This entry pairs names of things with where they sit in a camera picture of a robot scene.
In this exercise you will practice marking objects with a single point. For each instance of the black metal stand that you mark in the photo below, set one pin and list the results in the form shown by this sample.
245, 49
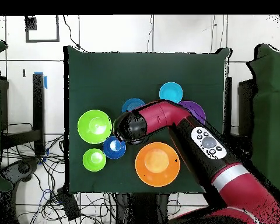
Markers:
38, 112

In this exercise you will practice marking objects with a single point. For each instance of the large orange bowl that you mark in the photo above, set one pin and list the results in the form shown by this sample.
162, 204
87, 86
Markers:
157, 172

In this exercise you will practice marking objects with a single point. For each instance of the purple bowl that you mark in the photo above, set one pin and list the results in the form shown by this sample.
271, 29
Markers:
197, 110

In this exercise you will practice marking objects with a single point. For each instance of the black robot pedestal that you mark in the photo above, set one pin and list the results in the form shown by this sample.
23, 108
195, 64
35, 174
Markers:
142, 210

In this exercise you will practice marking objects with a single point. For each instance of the small dark blue bowl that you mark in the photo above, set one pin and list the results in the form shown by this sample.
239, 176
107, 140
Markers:
109, 151

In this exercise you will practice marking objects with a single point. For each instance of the black square floor frame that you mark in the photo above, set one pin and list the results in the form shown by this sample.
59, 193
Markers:
42, 40

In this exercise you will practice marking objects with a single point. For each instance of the black power strip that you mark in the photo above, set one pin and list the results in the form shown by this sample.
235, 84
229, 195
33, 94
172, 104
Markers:
68, 204

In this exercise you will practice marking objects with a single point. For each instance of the translucent blue ridged bowl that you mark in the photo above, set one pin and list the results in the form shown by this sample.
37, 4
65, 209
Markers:
130, 105

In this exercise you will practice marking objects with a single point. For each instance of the small light blue bowl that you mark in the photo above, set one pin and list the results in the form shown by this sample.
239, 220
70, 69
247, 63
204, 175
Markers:
171, 92

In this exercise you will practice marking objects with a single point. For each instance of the large green bowl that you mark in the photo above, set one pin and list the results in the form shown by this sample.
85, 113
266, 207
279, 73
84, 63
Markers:
86, 130

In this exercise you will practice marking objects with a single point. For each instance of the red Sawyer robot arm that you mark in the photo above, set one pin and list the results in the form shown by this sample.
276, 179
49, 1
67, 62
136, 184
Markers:
163, 114

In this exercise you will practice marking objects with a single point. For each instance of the dark green tablecloth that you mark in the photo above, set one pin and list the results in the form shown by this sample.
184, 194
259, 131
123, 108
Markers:
107, 77

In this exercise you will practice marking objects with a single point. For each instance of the small green bowl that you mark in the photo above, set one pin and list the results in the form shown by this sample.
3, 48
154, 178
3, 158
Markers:
94, 163

